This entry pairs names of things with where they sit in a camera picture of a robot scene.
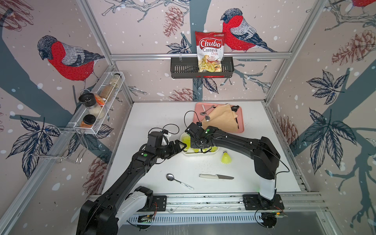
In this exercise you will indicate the white plastic storage box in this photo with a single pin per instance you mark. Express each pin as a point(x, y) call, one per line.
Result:
point(197, 152)

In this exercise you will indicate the steel spoon on tray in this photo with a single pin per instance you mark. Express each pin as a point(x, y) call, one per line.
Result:
point(204, 113)
point(208, 108)

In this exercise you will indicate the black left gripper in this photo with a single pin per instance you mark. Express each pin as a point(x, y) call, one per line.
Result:
point(173, 151)

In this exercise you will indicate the beige folded cloth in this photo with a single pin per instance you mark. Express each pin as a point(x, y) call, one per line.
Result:
point(223, 118)

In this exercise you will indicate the black lidded low jar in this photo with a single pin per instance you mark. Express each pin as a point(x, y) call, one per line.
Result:
point(88, 121)

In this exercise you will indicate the steel spoon on table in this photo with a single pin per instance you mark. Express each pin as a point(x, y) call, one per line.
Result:
point(170, 177)

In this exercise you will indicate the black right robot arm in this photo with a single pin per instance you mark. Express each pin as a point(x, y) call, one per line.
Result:
point(264, 154)

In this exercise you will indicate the white handled knife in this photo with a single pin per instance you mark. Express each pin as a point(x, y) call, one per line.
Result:
point(216, 176)

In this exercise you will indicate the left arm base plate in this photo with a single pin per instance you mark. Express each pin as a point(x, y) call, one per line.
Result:
point(156, 203)

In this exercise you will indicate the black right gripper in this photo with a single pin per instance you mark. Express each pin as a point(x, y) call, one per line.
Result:
point(192, 145)

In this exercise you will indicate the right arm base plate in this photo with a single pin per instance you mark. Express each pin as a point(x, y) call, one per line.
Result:
point(253, 202)

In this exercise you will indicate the white wire wall shelf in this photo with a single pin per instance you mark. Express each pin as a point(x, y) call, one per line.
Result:
point(105, 95)

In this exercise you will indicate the yellow shuttlecock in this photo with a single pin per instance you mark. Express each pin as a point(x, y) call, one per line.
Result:
point(213, 149)
point(187, 141)
point(226, 158)

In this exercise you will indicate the Chuba cassava chips bag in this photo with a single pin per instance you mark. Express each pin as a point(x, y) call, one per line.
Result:
point(210, 51)

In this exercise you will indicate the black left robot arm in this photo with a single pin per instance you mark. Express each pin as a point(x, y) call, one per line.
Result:
point(110, 211)

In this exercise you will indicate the black wall basket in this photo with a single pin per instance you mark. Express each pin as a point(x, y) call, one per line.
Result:
point(187, 67)

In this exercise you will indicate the pink plastic tray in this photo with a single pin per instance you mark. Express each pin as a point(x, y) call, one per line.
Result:
point(198, 110)

